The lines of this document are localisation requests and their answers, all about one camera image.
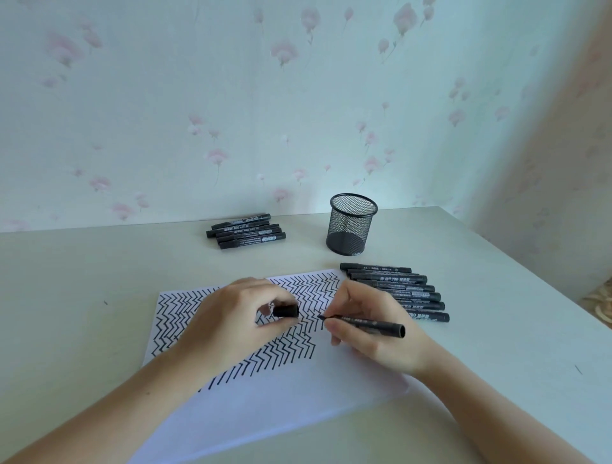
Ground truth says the person's right hand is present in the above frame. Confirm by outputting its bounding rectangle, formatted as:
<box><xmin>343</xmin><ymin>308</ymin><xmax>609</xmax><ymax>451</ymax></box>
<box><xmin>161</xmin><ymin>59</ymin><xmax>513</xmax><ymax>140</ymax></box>
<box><xmin>322</xmin><ymin>279</ymin><xmax>434</xmax><ymax>379</ymax></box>

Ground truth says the person's left hand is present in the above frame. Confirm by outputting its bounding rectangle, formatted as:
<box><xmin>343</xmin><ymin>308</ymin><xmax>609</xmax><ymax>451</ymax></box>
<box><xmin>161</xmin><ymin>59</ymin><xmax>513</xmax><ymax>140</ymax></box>
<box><xmin>173</xmin><ymin>276</ymin><xmax>301</xmax><ymax>379</ymax></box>

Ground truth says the person's left forearm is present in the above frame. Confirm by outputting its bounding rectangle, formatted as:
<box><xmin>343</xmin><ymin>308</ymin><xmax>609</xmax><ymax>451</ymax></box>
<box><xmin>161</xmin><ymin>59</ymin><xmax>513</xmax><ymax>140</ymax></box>
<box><xmin>0</xmin><ymin>351</ymin><xmax>192</xmax><ymax>464</ymax></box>

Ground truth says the person's right forearm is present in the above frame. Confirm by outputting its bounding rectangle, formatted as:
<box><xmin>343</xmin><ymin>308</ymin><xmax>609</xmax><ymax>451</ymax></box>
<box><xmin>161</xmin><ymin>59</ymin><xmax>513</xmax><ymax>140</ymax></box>
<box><xmin>411</xmin><ymin>354</ymin><xmax>596</xmax><ymax>464</ymax></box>

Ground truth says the white paper with zigzag lines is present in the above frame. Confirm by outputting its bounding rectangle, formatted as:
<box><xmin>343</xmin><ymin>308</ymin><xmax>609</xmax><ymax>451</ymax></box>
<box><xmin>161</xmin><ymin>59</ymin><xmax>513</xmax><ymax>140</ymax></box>
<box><xmin>142</xmin><ymin>269</ymin><xmax>412</xmax><ymax>464</ymax></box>

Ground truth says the row of black markers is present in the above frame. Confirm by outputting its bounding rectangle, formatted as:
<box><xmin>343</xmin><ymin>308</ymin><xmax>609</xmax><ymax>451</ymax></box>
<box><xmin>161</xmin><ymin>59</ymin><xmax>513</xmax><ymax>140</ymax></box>
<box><xmin>340</xmin><ymin>262</ymin><xmax>450</xmax><ymax>324</ymax></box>

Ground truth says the capped black marker pen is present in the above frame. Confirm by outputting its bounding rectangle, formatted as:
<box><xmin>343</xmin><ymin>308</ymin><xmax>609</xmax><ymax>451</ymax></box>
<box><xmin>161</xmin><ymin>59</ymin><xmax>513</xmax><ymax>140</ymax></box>
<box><xmin>215</xmin><ymin>227</ymin><xmax>282</xmax><ymax>243</ymax></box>
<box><xmin>212</xmin><ymin>213</ymin><xmax>272</xmax><ymax>229</ymax></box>
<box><xmin>217</xmin><ymin>231</ymin><xmax>287</xmax><ymax>247</ymax></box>
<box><xmin>219</xmin><ymin>236</ymin><xmax>288</xmax><ymax>251</ymax></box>
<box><xmin>206</xmin><ymin>223</ymin><xmax>281</xmax><ymax>239</ymax></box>

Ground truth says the black mesh pen holder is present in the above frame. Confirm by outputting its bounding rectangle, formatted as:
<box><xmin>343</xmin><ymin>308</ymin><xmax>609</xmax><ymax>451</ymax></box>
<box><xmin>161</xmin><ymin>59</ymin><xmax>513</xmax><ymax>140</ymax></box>
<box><xmin>326</xmin><ymin>193</ymin><xmax>378</xmax><ymax>254</ymax></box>

